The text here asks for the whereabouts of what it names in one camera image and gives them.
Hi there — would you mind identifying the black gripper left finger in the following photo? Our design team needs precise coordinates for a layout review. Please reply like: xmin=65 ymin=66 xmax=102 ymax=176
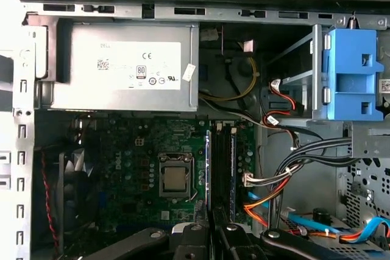
xmin=82 ymin=200 xmax=211 ymax=260

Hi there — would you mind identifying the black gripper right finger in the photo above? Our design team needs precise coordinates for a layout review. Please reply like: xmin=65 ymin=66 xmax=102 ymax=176
xmin=213 ymin=207 xmax=390 ymax=260

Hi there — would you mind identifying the metal locking lever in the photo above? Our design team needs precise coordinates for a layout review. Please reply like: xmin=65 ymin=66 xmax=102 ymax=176
xmin=182 ymin=153 xmax=199 ymax=202

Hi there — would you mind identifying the silver CPU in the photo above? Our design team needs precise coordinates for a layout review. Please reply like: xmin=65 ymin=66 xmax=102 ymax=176
xmin=163 ymin=166 xmax=190 ymax=191

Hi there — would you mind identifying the metal socket cover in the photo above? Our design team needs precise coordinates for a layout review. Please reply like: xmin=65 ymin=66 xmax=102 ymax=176
xmin=157 ymin=151 xmax=196 ymax=199

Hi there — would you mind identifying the small black round part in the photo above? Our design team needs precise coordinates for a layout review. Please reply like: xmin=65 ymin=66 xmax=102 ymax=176
xmin=312 ymin=208 xmax=333 ymax=224

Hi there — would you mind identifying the green motherboard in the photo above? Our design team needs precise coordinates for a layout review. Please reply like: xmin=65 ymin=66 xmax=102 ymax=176
xmin=76 ymin=110 xmax=263 ymax=260

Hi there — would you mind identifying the black case fan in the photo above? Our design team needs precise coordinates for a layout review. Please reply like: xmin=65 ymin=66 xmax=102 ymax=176
xmin=59 ymin=147 xmax=103 ymax=260

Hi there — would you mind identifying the grey metal disk bay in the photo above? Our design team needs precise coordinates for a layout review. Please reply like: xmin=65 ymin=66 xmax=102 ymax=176
xmin=310 ymin=24 xmax=390 ymax=159

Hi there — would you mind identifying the black PC case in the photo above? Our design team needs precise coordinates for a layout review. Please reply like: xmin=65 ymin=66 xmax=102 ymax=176
xmin=0 ymin=0 xmax=390 ymax=260

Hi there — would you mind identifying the grey power supply unit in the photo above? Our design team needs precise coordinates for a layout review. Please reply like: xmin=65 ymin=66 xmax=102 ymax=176
xmin=50 ymin=22 xmax=200 ymax=111

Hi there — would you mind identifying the orange SATA wire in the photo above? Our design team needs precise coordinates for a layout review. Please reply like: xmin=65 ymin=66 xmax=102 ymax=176
xmin=243 ymin=185 xmax=289 ymax=235

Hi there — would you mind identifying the blue SATA wire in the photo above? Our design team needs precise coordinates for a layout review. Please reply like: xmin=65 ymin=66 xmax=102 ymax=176
xmin=246 ymin=191 xmax=390 ymax=250

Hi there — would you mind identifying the black power cable bundle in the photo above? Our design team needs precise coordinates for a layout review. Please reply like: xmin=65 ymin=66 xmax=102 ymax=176
xmin=268 ymin=136 xmax=354 ymax=230

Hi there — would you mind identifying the red black twisted wire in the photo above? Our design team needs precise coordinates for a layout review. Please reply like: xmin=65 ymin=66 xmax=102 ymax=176
xmin=40 ymin=150 xmax=61 ymax=253

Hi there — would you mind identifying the red black drive wire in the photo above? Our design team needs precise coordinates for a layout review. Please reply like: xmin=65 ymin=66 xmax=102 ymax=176
xmin=261 ymin=77 xmax=305 ymax=151

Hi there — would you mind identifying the thin yellow wire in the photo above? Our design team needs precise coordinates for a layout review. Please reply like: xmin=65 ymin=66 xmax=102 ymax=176
xmin=199 ymin=55 xmax=260 ymax=102

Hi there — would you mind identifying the blue drive bracket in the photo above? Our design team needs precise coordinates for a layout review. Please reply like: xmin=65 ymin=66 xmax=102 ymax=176
xmin=321 ymin=28 xmax=385 ymax=121

